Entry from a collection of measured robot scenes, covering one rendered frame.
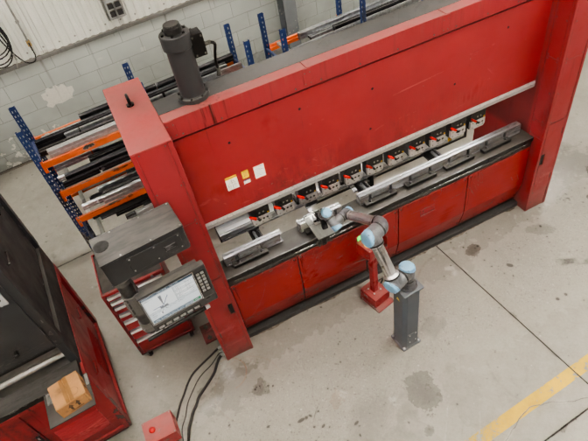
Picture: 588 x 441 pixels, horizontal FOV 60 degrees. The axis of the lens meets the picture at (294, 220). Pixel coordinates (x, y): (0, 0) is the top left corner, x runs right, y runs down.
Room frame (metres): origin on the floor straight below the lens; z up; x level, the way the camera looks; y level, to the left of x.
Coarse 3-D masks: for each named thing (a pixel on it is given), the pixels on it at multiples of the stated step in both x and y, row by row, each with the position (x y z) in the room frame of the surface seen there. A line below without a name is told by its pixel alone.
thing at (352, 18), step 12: (384, 0) 5.48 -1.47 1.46; (396, 0) 5.36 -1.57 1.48; (408, 0) 5.35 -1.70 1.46; (348, 12) 5.35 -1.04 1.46; (372, 12) 5.23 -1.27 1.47; (384, 12) 5.14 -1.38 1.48; (324, 24) 5.19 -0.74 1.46; (336, 24) 5.11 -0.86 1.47; (348, 24) 5.08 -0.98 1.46; (300, 36) 5.09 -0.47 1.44; (312, 36) 5.06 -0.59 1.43; (324, 36) 4.90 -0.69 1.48
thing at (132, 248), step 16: (160, 208) 2.29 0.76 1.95; (128, 224) 2.22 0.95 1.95; (144, 224) 2.19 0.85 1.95; (160, 224) 2.16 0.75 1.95; (176, 224) 2.13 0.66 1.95; (96, 240) 2.14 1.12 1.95; (112, 240) 2.11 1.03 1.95; (128, 240) 2.09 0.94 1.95; (144, 240) 2.06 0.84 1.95; (160, 240) 2.07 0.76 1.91; (176, 240) 2.09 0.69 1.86; (96, 256) 2.01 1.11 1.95; (112, 256) 1.98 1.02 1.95; (128, 256) 1.99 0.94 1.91; (144, 256) 2.02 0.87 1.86; (160, 256) 2.05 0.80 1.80; (112, 272) 1.95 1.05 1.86; (128, 272) 1.97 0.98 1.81; (128, 288) 2.04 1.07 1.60; (128, 304) 2.01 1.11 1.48; (144, 320) 2.03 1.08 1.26
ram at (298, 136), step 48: (528, 0) 3.48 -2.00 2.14; (432, 48) 3.22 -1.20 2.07; (480, 48) 3.35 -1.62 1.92; (528, 48) 3.49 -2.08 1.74; (288, 96) 2.89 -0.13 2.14; (336, 96) 2.99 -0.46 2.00; (384, 96) 3.10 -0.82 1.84; (432, 96) 3.22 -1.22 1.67; (480, 96) 3.36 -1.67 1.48; (192, 144) 2.69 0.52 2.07; (240, 144) 2.77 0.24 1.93; (288, 144) 2.87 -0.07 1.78; (336, 144) 2.98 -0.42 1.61; (384, 144) 3.10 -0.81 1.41; (192, 192) 2.65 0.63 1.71; (240, 192) 2.74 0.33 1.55; (288, 192) 2.85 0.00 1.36
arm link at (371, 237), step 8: (376, 224) 2.34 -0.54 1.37; (368, 232) 2.28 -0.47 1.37; (376, 232) 2.28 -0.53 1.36; (384, 232) 2.29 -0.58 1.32; (368, 240) 2.24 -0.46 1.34; (376, 240) 2.24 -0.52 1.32; (376, 248) 2.23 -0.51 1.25; (384, 248) 2.24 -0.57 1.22; (376, 256) 2.22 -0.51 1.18; (384, 256) 2.20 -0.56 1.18; (384, 264) 2.18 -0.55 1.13; (392, 264) 2.19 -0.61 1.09; (384, 272) 2.17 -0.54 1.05; (392, 272) 2.15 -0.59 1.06; (400, 272) 2.18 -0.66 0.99; (392, 280) 2.11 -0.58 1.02; (400, 280) 2.12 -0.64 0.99; (392, 288) 2.08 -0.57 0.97; (400, 288) 2.09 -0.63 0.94
